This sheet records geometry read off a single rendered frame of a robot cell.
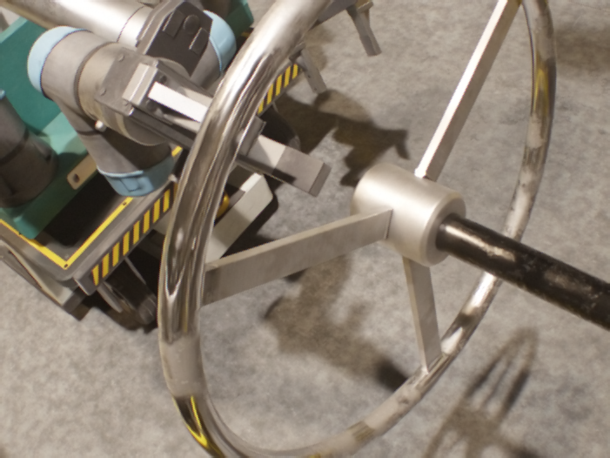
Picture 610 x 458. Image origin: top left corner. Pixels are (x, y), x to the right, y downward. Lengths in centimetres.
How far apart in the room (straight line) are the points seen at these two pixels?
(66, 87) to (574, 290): 47
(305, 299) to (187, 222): 123
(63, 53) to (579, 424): 101
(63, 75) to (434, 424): 91
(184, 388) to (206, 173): 11
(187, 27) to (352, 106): 127
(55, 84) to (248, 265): 39
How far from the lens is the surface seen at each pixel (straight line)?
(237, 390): 149
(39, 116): 154
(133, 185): 79
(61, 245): 144
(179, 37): 66
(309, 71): 126
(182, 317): 35
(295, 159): 59
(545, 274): 43
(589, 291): 43
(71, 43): 72
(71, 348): 173
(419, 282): 53
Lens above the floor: 123
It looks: 47 degrees down
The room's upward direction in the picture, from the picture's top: 24 degrees counter-clockwise
